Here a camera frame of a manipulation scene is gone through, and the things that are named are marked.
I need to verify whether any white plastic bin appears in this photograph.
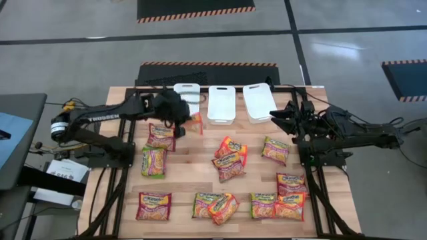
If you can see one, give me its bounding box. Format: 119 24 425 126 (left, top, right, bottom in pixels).
242 82 278 125
173 83 201 116
207 85 237 126

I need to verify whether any dark grey desk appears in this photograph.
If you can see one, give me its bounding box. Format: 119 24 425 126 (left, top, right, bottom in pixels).
0 93 47 191

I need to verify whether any black floor cable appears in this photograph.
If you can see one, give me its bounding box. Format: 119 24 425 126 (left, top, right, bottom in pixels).
388 115 427 170

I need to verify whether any black aluminium table frame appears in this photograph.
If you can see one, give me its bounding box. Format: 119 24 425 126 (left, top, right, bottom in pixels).
78 85 363 240

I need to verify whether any red Maruchan ramen packet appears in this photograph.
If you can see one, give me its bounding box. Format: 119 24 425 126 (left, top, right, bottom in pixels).
276 172 308 197
145 122 177 153
211 151 247 183
135 191 172 221

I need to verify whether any orange Maruchan ramen packet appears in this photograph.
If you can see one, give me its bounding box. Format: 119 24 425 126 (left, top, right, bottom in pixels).
213 135 248 167
274 192 307 222
185 111 204 136
207 193 240 226

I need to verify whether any pink green Maruchan ramen packet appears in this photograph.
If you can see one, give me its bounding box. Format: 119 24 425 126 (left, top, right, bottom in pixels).
261 135 290 167
250 192 278 220
141 146 167 179
191 192 223 219

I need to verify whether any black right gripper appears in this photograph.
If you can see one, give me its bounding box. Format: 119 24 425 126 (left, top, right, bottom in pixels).
269 99 318 137

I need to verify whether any black desk crossbar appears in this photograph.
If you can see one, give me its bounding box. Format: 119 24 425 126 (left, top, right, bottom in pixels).
18 165 87 197

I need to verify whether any blue sheet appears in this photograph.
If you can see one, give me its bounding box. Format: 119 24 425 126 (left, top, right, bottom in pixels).
0 112 34 170

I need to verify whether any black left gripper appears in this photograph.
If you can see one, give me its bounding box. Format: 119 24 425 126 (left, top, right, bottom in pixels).
153 89 193 138

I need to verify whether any white printed paper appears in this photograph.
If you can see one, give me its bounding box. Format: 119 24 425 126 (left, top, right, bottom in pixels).
33 159 90 207

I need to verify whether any dark teal mat striped border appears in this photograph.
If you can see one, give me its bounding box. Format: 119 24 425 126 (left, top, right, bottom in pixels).
381 59 427 103

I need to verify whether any black mat orange striped edge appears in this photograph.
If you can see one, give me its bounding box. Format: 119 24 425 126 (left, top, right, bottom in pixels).
135 61 281 87
136 0 257 24

